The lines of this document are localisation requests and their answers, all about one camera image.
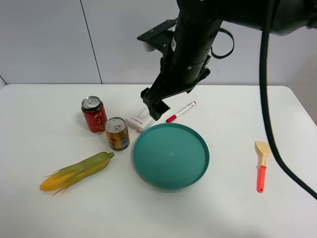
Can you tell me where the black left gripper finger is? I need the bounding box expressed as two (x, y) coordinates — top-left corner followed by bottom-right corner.
(146, 100), (170, 121)

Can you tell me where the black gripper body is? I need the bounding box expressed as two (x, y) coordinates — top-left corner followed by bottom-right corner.
(141, 15), (222, 103)

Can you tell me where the gold drink can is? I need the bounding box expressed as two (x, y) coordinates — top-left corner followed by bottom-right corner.
(105, 117), (130, 151)

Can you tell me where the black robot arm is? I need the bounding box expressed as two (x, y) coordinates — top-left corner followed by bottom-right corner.
(138, 0), (317, 119)

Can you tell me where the red white marker pen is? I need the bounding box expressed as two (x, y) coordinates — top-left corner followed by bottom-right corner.
(165, 101), (196, 123)

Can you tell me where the white paper box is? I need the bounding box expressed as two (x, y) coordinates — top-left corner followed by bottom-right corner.
(125, 104), (155, 133)

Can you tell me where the teal round plate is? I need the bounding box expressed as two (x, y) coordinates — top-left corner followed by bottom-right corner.
(132, 123), (210, 191)

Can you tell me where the red drink can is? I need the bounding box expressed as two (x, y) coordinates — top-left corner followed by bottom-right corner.
(81, 96), (107, 133)

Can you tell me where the toy corn cob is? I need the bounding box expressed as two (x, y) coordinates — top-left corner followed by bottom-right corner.
(40, 152), (115, 194)

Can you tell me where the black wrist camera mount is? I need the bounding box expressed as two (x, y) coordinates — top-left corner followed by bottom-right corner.
(137, 18), (177, 53)

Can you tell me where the black cable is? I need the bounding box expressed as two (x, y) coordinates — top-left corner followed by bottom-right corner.
(259, 0), (317, 201)

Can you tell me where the wooden spatula red handle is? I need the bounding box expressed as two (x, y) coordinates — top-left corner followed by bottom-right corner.
(255, 141), (271, 193)

